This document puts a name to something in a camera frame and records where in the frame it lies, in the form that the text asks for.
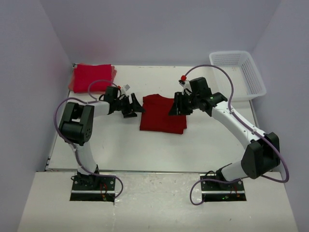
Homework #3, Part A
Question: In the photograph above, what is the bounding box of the folded light red shirt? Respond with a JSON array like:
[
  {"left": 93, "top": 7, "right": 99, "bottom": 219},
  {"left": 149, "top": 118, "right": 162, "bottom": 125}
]
[{"left": 68, "top": 64, "right": 117, "bottom": 95}]

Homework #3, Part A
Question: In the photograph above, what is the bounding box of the white plastic basket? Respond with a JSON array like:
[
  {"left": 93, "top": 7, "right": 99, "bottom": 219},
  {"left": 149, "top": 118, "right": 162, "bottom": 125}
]
[{"left": 209, "top": 51, "right": 267, "bottom": 102}]

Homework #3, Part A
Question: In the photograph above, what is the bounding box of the dark red t shirt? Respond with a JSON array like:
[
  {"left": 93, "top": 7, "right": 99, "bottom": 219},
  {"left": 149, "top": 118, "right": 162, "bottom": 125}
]
[{"left": 140, "top": 94, "right": 187, "bottom": 134}]

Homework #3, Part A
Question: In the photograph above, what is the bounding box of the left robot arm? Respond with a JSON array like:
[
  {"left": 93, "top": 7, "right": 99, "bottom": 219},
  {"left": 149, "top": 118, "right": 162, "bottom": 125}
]
[{"left": 54, "top": 86, "right": 145, "bottom": 190}]

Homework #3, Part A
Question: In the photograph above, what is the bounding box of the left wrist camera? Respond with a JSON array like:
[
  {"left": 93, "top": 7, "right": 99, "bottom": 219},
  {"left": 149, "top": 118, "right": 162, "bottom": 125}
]
[{"left": 118, "top": 84, "right": 130, "bottom": 95}]

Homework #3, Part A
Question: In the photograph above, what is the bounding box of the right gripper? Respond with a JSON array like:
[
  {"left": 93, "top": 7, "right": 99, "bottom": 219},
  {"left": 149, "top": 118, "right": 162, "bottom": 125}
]
[{"left": 169, "top": 92, "right": 200, "bottom": 116}]

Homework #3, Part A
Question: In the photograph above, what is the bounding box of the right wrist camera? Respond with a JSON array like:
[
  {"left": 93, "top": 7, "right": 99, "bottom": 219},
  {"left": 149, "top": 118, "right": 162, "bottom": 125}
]
[{"left": 179, "top": 75, "right": 192, "bottom": 95}]

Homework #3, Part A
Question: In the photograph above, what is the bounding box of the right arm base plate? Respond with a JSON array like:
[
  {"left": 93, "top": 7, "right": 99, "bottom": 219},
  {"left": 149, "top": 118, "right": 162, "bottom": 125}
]
[{"left": 201, "top": 181, "right": 245, "bottom": 192}]

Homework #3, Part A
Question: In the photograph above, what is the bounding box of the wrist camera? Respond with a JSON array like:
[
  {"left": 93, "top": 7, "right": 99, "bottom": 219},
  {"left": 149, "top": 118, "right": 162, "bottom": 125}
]
[
  {"left": 179, "top": 75, "right": 192, "bottom": 95},
  {"left": 118, "top": 84, "right": 130, "bottom": 95}
]

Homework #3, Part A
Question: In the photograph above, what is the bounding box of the folded bright red shirt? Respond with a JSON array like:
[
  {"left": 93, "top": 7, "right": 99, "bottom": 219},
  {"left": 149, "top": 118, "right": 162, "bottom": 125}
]
[{"left": 72, "top": 63, "right": 112, "bottom": 94}]

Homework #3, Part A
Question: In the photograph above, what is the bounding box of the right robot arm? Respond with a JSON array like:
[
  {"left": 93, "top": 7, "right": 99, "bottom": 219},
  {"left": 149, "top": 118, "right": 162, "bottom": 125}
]
[{"left": 169, "top": 76, "right": 281, "bottom": 190}]

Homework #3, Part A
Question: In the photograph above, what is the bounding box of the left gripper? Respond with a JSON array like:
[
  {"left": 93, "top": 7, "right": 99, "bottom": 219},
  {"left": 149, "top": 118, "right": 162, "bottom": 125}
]
[{"left": 113, "top": 94, "right": 144, "bottom": 118}]

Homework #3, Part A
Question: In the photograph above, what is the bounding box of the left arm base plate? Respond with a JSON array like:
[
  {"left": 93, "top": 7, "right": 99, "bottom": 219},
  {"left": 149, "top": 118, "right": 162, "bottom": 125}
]
[{"left": 71, "top": 173, "right": 116, "bottom": 193}]

